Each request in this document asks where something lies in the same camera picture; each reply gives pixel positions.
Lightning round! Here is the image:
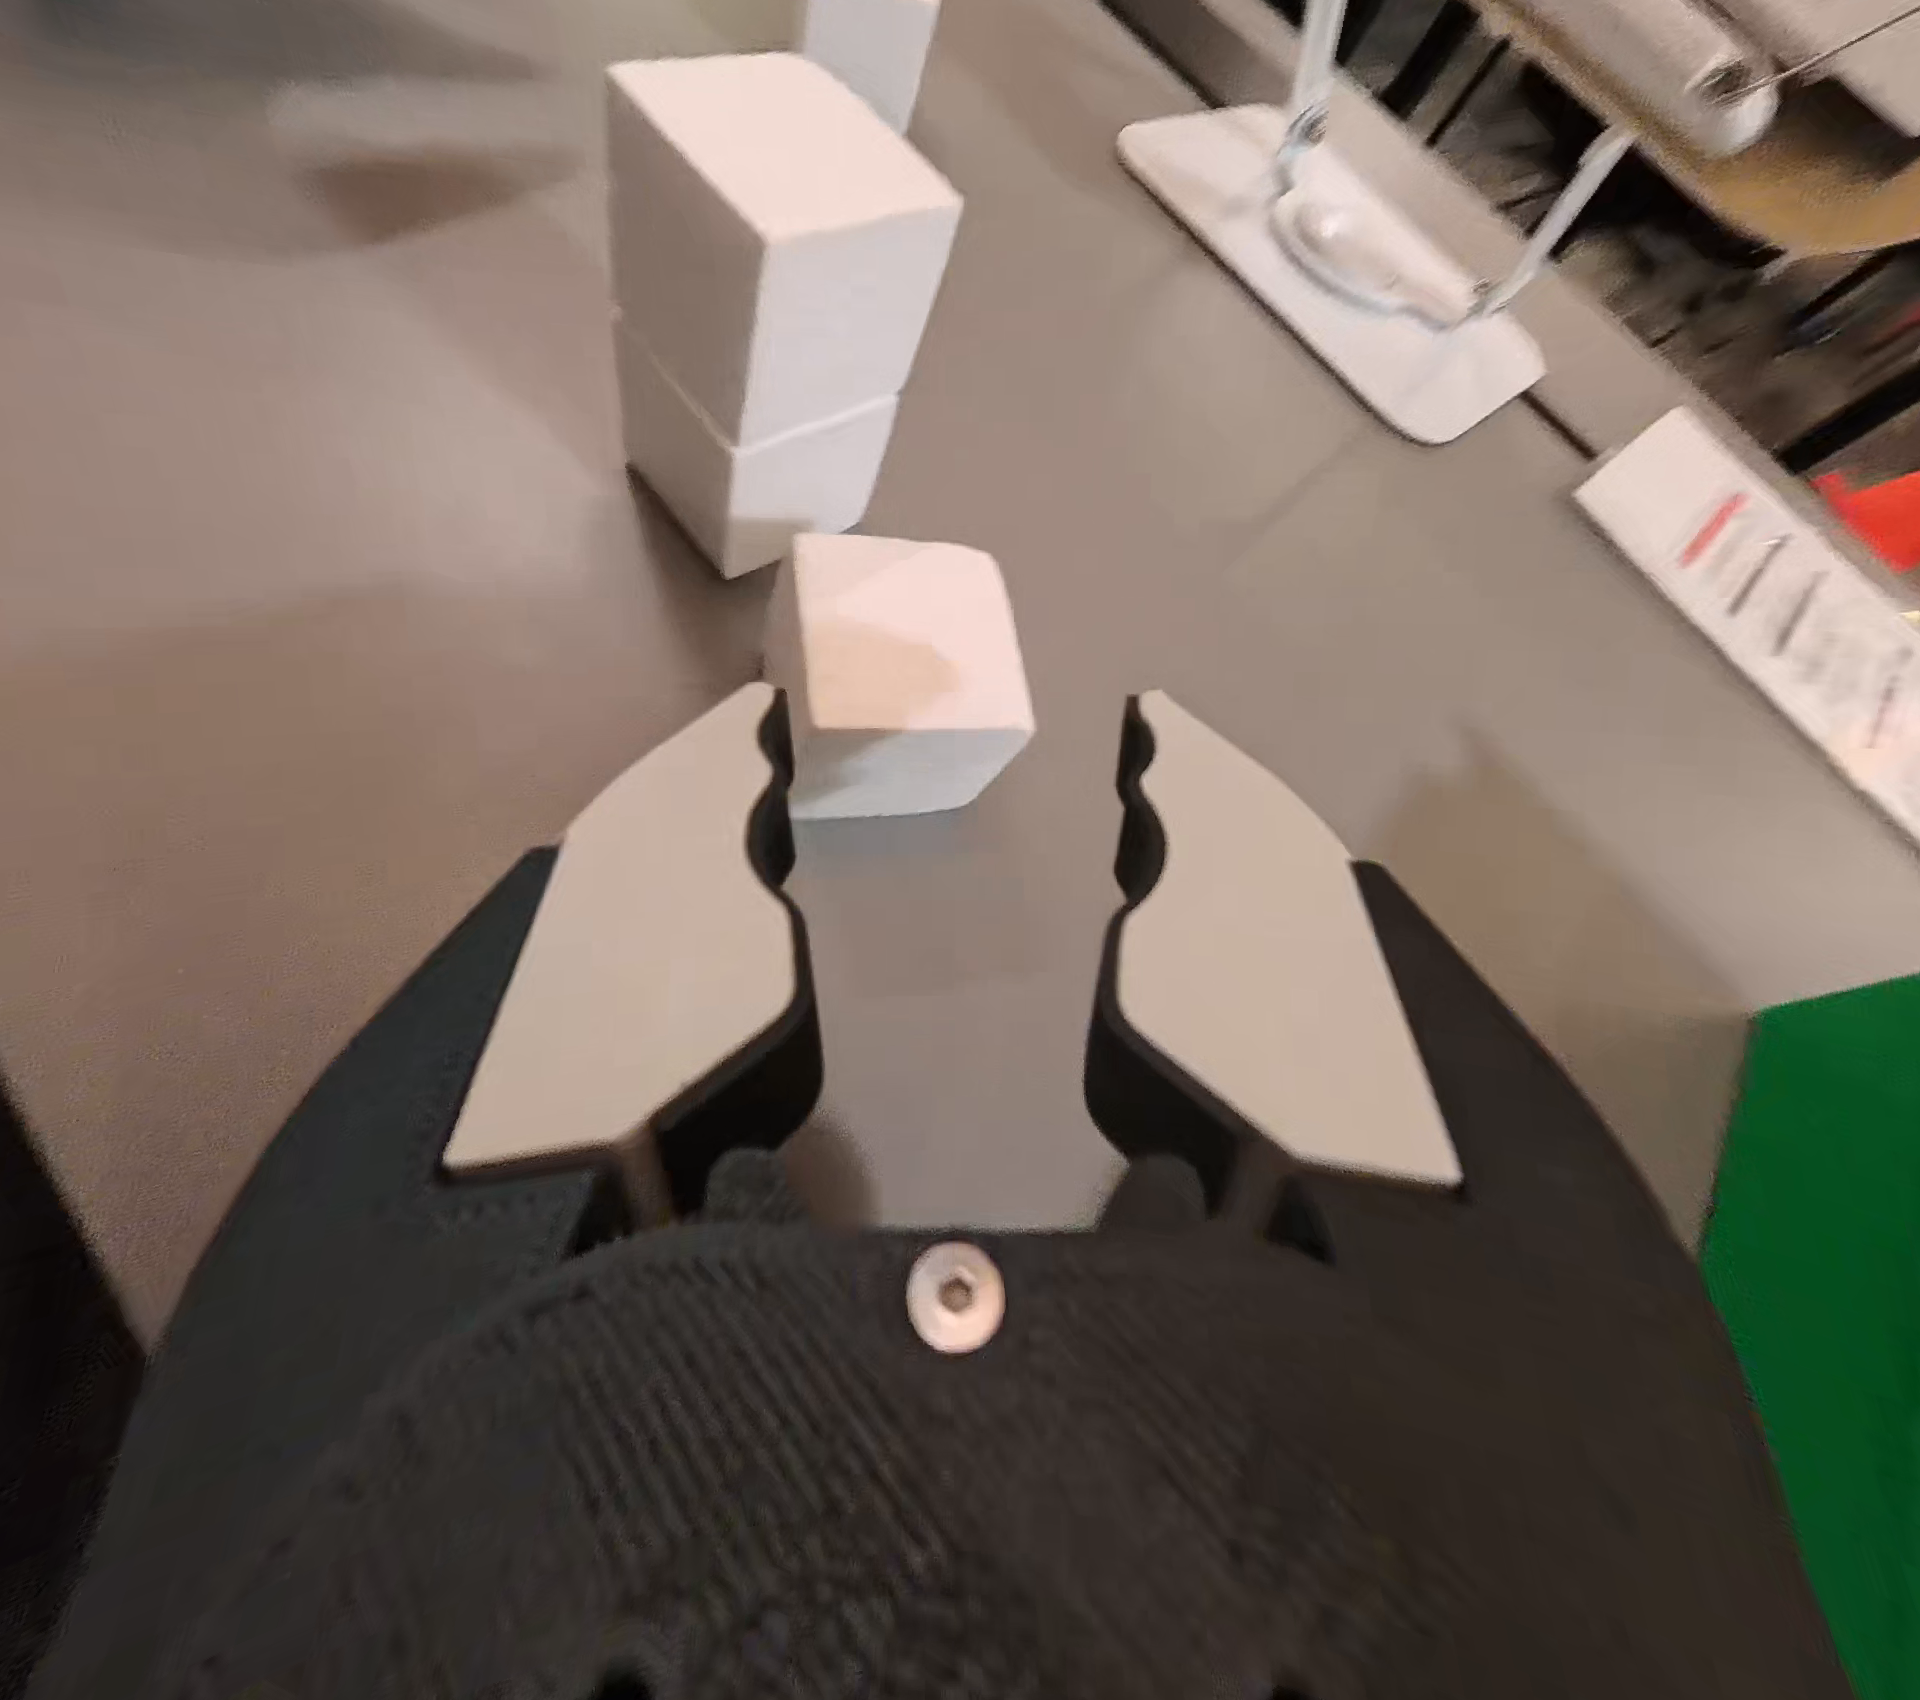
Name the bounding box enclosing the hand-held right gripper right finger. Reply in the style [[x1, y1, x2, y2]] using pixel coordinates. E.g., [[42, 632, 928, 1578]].
[[1082, 687, 1467, 1244]]

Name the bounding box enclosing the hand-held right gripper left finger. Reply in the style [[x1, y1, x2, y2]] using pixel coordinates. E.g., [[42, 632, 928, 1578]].
[[437, 680, 828, 1235]]

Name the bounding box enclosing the grey desk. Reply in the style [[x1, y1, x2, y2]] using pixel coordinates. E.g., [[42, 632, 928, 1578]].
[[0, 0, 1920, 1358]]

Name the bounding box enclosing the white stand base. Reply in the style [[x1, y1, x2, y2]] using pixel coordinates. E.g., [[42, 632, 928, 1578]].
[[1115, 0, 1637, 447]]

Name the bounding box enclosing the white paper card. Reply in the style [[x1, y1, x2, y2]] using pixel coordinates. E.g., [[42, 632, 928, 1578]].
[[1571, 405, 1920, 855]]

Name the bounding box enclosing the green box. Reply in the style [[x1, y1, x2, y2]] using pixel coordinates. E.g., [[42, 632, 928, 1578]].
[[1698, 973, 1920, 1700]]

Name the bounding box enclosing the person's black clothing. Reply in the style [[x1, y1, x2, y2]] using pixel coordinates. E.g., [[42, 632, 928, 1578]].
[[0, 1071, 147, 1700]]

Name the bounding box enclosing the red object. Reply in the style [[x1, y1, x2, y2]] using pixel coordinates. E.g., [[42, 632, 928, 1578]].
[[1806, 470, 1920, 578]]

